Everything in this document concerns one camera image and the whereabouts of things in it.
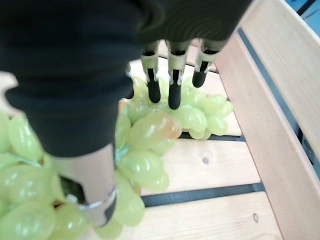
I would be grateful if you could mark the green grape bunch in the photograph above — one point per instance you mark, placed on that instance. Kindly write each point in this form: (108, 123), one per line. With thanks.
(195, 117)
(140, 165)

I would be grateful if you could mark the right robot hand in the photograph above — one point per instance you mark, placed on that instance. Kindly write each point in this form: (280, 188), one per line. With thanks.
(65, 62)

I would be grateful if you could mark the light wooden slatted crate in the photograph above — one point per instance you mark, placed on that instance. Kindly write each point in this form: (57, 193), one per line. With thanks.
(265, 120)

